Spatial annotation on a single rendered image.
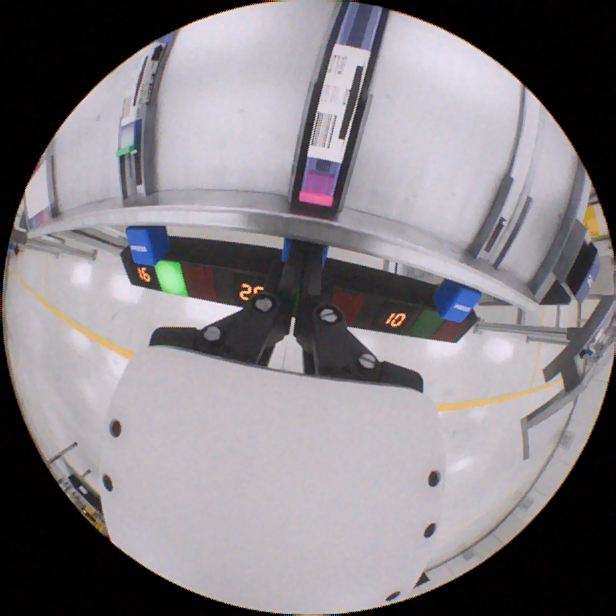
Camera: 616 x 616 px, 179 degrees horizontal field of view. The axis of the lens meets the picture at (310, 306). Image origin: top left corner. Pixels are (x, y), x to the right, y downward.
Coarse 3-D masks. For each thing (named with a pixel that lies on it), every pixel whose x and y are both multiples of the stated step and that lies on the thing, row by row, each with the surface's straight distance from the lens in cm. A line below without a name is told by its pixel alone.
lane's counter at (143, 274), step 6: (132, 264) 22; (138, 264) 21; (144, 264) 20; (132, 270) 22; (138, 270) 22; (144, 270) 21; (150, 270) 20; (138, 276) 22; (144, 276) 22; (150, 276) 21; (138, 282) 23; (144, 282) 22; (150, 282) 22; (156, 288) 22
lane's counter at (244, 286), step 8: (240, 280) 16; (248, 280) 16; (256, 280) 16; (264, 280) 15; (240, 288) 17; (248, 288) 16; (256, 288) 16; (240, 296) 17; (248, 296) 17; (240, 304) 18
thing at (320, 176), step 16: (352, 16) 12; (368, 16) 12; (352, 32) 11; (368, 32) 11; (368, 48) 11; (320, 160) 9; (304, 176) 10; (320, 176) 10; (336, 176) 10; (320, 192) 10
